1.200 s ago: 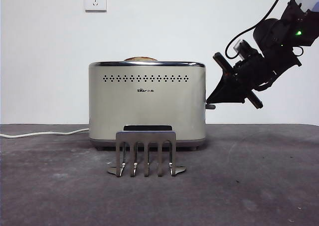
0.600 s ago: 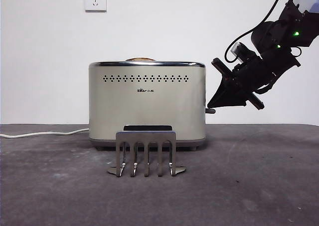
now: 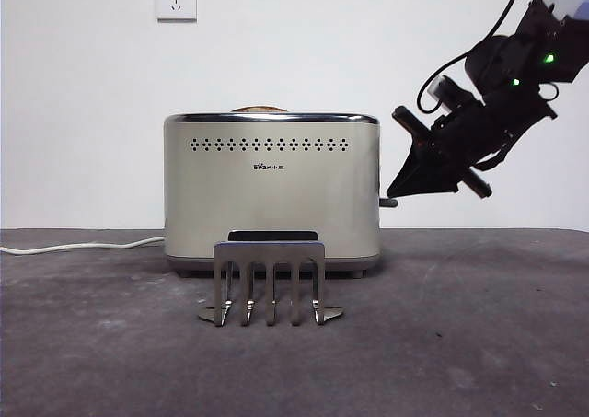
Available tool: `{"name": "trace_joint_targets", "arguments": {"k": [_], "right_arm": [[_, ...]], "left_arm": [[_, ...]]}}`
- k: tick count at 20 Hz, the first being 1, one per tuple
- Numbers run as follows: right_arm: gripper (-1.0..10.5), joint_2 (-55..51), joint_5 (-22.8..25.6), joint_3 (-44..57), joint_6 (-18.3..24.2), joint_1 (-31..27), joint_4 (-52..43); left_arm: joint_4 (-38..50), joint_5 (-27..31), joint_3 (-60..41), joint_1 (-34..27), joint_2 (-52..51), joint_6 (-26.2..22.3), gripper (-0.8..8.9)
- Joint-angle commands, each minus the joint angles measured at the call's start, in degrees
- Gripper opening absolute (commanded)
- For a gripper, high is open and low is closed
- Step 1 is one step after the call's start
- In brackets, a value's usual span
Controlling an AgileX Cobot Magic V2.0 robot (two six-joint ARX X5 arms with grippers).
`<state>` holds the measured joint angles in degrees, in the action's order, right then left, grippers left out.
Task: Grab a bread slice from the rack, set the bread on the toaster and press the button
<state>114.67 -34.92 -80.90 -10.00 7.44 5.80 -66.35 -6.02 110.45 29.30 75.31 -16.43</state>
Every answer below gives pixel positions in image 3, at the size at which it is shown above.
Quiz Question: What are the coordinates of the cream steel two-slot toaster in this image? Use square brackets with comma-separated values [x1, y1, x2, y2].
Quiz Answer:
[163, 111, 382, 280]

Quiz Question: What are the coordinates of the white wall socket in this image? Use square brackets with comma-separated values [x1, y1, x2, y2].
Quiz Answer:
[156, 0, 198, 23]

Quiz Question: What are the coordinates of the white power cable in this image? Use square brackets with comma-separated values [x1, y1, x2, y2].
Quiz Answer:
[0, 236, 166, 255]

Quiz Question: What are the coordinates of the silver metal toast rack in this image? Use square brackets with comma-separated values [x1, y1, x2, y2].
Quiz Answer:
[197, 230, 345, 329]

